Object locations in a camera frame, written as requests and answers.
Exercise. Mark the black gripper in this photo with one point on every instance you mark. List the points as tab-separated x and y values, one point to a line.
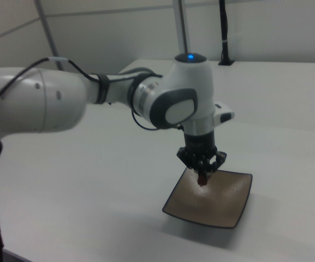
200	143

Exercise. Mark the small round brown food item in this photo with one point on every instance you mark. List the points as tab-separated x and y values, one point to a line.
202	181

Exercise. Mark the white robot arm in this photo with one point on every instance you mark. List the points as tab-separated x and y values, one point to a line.
50	101

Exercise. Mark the square brown ceramic plate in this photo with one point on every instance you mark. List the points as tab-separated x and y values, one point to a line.
214	202

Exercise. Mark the black camera stand pole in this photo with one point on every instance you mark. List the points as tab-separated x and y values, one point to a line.
224	35

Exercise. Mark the grey partition post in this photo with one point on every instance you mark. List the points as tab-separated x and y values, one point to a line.
184	24
48	30

